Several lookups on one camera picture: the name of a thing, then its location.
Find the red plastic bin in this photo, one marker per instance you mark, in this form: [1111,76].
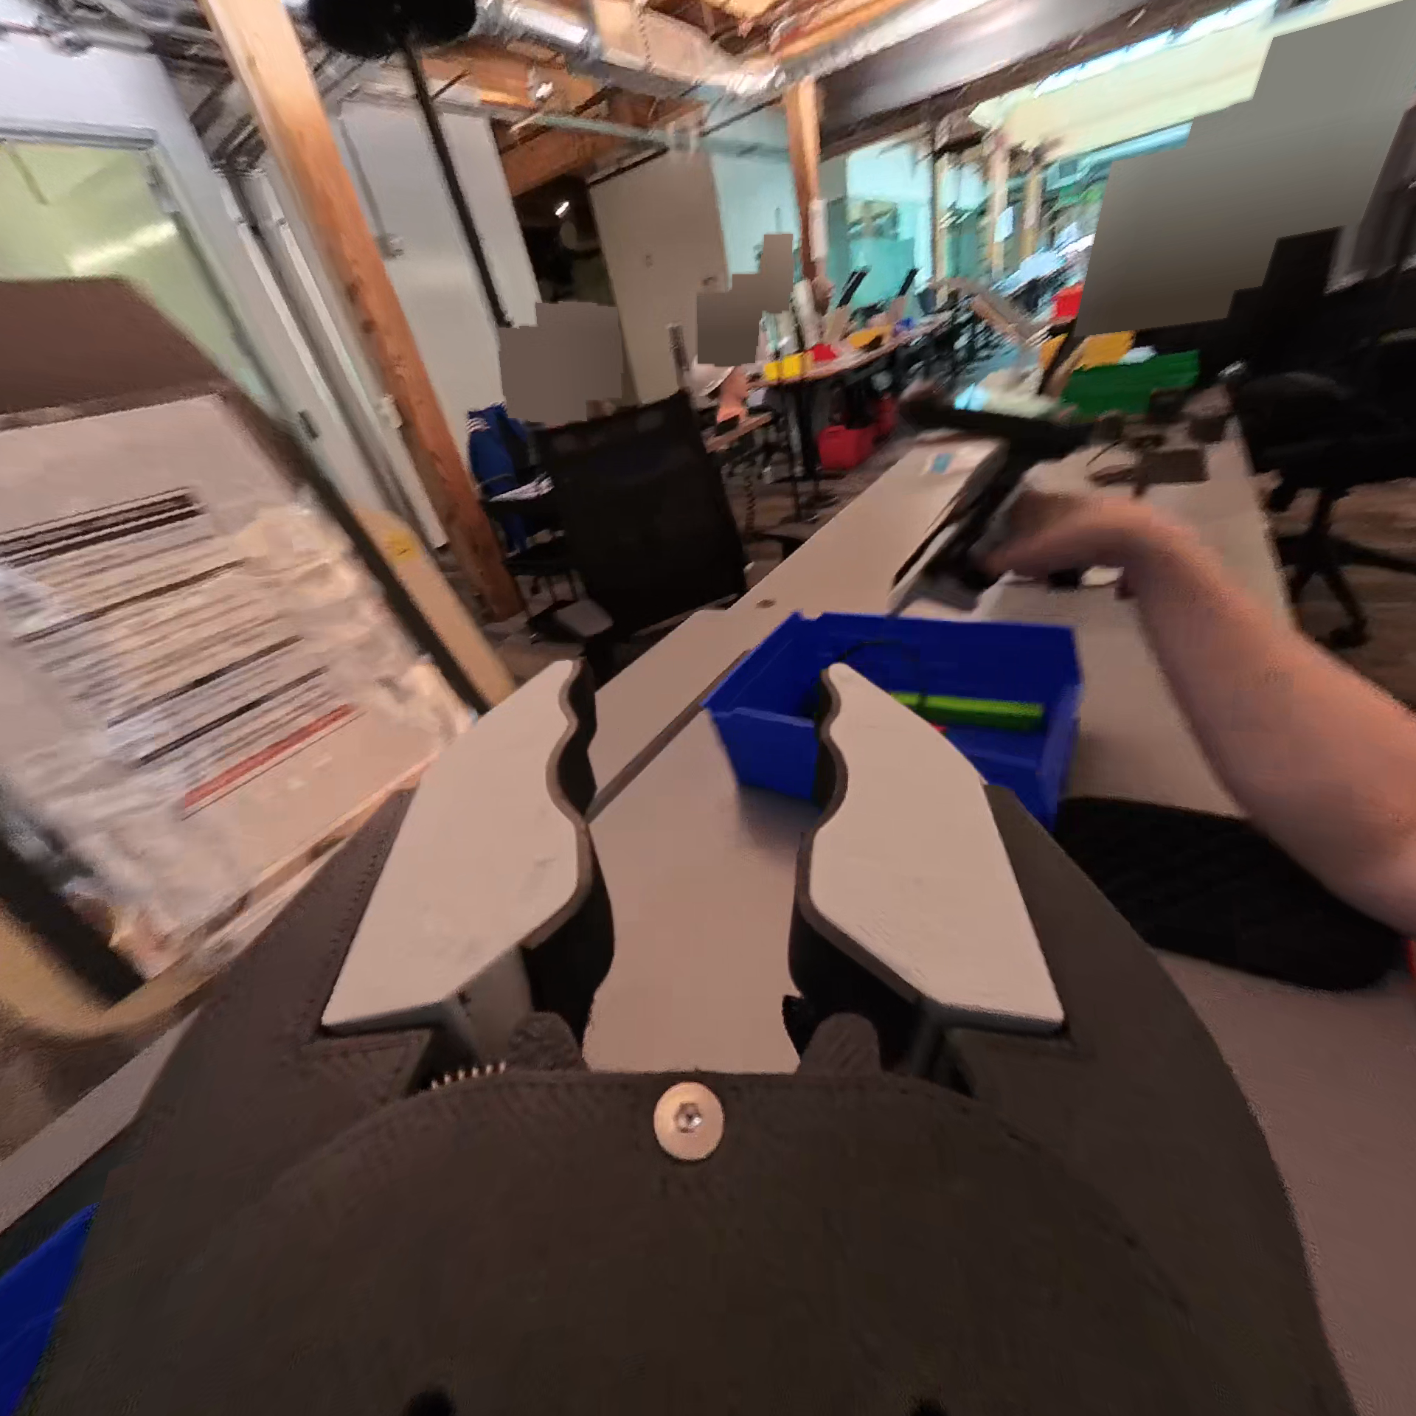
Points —
[846,446]

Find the black office chair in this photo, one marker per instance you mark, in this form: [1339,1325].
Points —
[639,508]
[1327,463]

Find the black framed instruction board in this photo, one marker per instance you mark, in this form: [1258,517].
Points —
[168,623]

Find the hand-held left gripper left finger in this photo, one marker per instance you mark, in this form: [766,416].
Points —
[474,863]

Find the blue plastic bin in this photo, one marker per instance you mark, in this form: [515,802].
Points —
[38,1304]
[773,743]

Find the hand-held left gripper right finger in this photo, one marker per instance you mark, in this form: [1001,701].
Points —
[920,874]

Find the small green bin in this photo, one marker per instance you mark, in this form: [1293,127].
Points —
[1129,383]

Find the blue striped jacket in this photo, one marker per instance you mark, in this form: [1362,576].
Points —
[497,453]

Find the printed paper strip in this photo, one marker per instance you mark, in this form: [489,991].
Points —
[950,462]

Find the person's dark clothing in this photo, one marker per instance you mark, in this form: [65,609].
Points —
[1217,896]

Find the wooden support post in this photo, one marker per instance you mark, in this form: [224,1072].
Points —
[356,274]

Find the small red bin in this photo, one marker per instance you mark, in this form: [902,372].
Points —
[1073,305]

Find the green bar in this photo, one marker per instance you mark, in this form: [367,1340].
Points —
[974,709]

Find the person's right forearm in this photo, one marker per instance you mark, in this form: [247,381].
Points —
[1271,709]

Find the small yellow bin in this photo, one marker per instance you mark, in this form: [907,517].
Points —
[1109,348]

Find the person's right hand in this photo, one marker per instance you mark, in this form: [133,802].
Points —
[1073,542]

